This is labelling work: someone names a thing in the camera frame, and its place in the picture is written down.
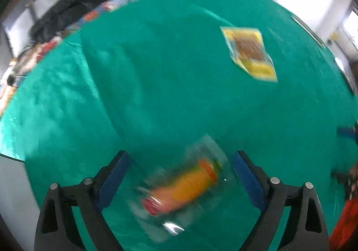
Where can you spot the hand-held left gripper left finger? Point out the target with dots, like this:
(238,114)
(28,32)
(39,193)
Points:
(114,178)

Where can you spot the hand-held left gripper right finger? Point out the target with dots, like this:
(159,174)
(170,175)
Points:
(249,181)

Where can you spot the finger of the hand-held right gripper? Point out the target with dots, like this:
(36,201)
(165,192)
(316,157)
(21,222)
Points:
(344,179)
(348,132)

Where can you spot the yellow biscuit packet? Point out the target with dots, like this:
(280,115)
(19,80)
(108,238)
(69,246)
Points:
(184,186)

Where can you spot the yellow brown snack packet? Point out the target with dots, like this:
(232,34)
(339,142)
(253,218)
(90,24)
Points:
(249,49)

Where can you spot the green cloth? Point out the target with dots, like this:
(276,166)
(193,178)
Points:
(167,86)

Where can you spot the grey phone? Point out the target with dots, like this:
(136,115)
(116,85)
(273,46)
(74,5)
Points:
(309,30)

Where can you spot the grey two-tone pillow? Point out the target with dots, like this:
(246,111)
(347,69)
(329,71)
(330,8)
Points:
(19,24)

